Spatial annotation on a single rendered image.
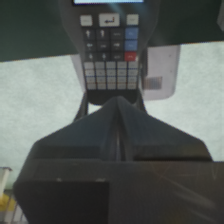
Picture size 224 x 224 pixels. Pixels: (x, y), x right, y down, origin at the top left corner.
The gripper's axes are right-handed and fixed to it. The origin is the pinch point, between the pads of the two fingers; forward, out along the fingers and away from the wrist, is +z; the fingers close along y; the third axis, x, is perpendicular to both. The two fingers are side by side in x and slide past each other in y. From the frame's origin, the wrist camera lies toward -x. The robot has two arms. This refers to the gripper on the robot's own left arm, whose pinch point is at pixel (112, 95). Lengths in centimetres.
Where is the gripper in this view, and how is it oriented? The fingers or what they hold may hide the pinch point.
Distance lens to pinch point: 27.6
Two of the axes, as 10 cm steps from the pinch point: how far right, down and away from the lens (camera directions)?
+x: 0.3, 1.8, 9.8
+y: -10.0, 0.1, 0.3
